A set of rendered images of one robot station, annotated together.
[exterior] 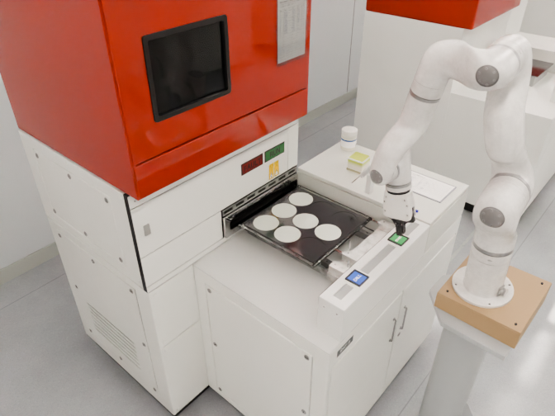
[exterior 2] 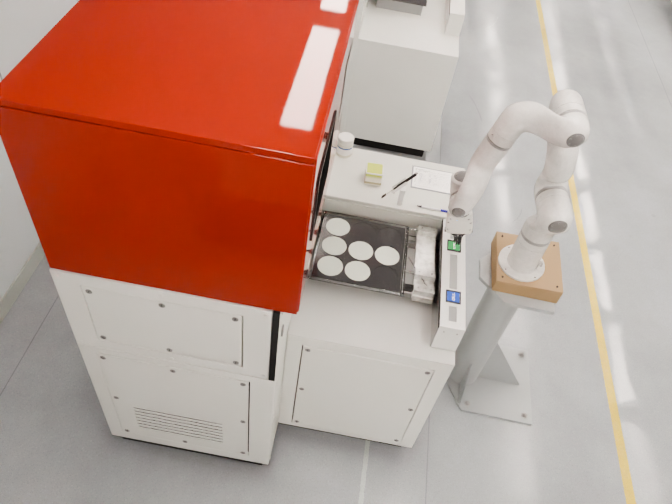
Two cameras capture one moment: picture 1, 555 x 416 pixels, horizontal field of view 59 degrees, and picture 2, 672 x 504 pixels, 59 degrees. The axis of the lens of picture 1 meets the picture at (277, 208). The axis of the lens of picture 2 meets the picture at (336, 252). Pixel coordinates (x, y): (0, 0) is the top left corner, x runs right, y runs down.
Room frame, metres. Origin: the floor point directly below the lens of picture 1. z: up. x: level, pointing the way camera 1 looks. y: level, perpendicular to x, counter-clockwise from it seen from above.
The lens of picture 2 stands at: (0.36, 1.00, 2.66)
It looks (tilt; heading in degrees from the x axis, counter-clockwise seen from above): 48 degrees down; 320
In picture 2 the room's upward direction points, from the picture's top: 10 degrees clockwise
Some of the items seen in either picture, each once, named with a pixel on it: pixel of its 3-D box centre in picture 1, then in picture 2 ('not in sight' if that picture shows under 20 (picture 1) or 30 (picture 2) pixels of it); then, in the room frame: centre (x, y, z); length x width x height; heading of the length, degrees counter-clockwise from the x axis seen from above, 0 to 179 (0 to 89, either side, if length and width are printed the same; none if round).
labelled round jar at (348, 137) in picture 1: (348, 139); (345, 145); (2.00, -0.32, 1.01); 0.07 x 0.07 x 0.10
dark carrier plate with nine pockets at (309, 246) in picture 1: (305, 221); (360, 251); (1.53, -0.11, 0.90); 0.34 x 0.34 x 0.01; 49
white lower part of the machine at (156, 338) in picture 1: (185, 275); (213, 331); (1.75, 0.45, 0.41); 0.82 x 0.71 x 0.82; 139
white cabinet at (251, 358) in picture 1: (331, 310); (368, 311); (1.52, -0.24, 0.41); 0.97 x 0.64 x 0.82; 139
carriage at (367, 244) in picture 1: (364, 254); (424, 265); (1.37, -0.32, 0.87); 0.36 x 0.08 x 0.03; 139
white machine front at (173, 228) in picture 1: (227, 195); (298, 255); (1.53, 0.19, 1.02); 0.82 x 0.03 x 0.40; 139
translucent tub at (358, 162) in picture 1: (358, 163); (373, 174); (1.80, -0.34, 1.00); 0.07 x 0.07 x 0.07; 53
